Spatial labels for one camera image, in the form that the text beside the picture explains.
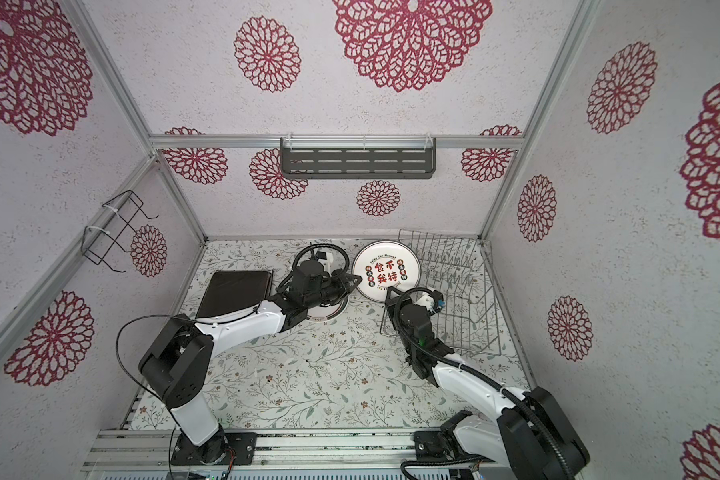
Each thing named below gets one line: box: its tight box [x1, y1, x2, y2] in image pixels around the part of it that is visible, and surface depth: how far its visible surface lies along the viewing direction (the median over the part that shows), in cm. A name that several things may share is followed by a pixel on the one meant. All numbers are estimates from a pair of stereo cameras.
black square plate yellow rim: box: [196, 270, 274, 319], surface depth 105 cm
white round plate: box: [352, 240, 421, 303], surface depth 87 cm
